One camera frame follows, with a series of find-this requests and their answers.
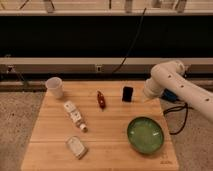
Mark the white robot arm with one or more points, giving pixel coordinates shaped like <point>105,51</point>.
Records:
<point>169,75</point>

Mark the black eraser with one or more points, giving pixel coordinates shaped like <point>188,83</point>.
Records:
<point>127,94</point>

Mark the wooden cutting board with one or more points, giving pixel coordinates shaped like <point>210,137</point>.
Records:
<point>106,139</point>

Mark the white plastic bottle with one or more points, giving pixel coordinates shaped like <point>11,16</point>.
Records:
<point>75,115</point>

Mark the white paper cup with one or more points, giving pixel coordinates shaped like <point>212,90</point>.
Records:
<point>54,86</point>

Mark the green bowl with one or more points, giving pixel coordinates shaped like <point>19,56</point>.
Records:
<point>145,135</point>

